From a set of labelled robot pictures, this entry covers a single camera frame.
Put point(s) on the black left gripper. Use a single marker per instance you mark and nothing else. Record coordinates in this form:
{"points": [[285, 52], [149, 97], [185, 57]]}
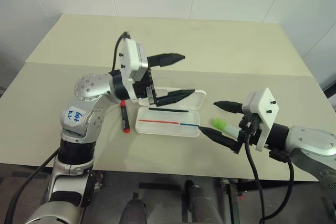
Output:
{"points": [[140, 90]]}

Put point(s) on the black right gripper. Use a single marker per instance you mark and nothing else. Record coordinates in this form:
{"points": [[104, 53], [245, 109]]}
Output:
{"points": [[252, 127]]}

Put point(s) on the green capped marker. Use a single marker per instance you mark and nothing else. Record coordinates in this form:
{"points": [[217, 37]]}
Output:
{"points": [[220, 125]]}

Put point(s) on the white plastic pencil case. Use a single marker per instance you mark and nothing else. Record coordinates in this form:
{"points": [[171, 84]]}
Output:
{"points": [[168, 127]]}

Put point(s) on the black marker with red caps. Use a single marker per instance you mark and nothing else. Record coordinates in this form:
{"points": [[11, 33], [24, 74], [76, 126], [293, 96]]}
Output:
{"points": [[125, 116]]}

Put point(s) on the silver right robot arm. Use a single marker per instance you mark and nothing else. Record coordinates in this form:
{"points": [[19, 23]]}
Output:
{"points": [[307, 140]]}

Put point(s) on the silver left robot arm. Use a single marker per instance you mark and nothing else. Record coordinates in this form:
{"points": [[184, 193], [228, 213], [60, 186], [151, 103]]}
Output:
{"points": [[78, 108]]}

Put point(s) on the grey rounded cylinder shape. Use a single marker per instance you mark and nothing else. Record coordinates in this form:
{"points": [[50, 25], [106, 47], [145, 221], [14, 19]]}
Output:
{"points": [[197, 203]]}

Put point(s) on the dark rounded shape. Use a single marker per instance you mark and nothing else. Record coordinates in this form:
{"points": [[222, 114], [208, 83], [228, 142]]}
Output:
{"points": [[133, 212]]}

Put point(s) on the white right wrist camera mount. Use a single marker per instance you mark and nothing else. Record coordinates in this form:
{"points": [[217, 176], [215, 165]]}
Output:
{"points": [[265, 108]]}

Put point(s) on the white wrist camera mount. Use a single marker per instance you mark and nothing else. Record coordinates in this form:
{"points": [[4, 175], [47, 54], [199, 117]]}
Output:
{"points": [[265, 108], [130, 58]]}

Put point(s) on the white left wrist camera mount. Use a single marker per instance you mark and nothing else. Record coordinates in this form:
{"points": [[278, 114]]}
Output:
{"points": [[130, 58]]}

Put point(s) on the metal table leg frame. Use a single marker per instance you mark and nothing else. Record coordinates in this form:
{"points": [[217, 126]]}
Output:
{"points": [[231, 197]]}

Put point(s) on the dark panel at wall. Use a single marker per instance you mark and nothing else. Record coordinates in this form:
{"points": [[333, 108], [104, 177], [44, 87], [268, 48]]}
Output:
{"points": [[331, 87]]}

